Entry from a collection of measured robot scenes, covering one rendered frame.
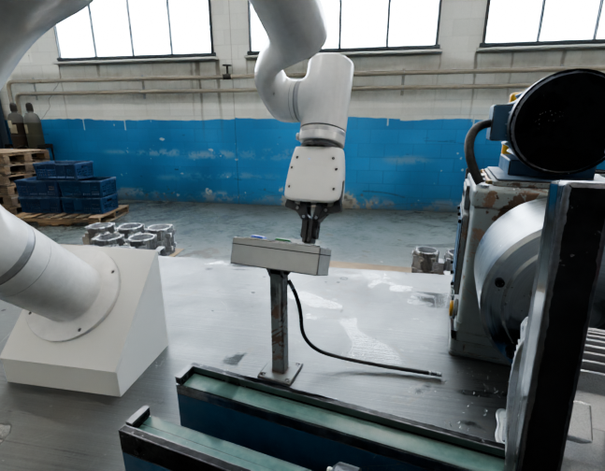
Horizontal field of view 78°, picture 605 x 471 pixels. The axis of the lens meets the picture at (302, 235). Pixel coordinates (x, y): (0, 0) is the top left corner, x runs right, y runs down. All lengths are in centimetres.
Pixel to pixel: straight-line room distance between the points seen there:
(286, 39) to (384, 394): 61
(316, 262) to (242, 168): 558
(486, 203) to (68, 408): 83
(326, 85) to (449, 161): 527
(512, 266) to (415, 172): 532
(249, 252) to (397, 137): 521
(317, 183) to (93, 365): 51
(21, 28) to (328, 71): 44
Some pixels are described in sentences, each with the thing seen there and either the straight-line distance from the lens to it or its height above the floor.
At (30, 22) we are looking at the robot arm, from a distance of 47.
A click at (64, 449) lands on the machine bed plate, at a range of 75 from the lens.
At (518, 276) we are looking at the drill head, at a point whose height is 108.
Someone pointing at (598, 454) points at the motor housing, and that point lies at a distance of 36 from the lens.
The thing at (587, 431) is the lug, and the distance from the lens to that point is 34.
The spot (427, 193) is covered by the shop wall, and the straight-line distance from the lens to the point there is 593.
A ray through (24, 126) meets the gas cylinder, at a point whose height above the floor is 124.
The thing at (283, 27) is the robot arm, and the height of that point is 140.
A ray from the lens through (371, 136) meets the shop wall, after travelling 579.
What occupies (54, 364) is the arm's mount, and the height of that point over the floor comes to 86.
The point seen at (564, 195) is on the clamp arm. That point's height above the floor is 124.
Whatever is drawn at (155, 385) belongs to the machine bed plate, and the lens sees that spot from 81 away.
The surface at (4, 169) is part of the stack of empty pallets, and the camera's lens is 670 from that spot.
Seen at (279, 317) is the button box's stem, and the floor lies 93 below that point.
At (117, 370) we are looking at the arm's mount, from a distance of 78.
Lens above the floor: 127
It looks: 17 degrees down
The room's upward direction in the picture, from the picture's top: straight up
